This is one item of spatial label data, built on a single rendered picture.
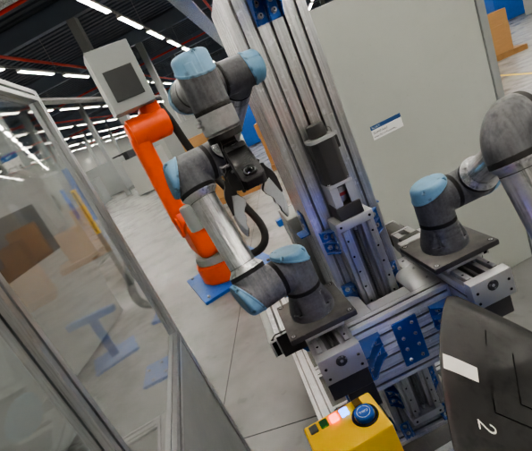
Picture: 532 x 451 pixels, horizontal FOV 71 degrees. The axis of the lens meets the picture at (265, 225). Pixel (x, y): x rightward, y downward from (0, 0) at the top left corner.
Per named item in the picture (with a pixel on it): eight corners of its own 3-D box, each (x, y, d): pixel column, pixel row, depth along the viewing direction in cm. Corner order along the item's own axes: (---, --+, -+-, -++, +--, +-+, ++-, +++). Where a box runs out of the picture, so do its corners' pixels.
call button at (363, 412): (361, 429, 74) (358, 422, 73) (352, 414, 77) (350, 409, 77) (379, 419, 74) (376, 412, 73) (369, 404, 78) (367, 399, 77)
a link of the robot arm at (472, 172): (432, 184, 129) (515, 80, 77) (470, 165, 130) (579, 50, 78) (451, 214, 125) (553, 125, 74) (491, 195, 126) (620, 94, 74)
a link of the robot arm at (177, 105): (218, 103, 88) (234, 94, 78) (175, 123, 84) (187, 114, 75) (203, 70, 86) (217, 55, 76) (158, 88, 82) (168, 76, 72)
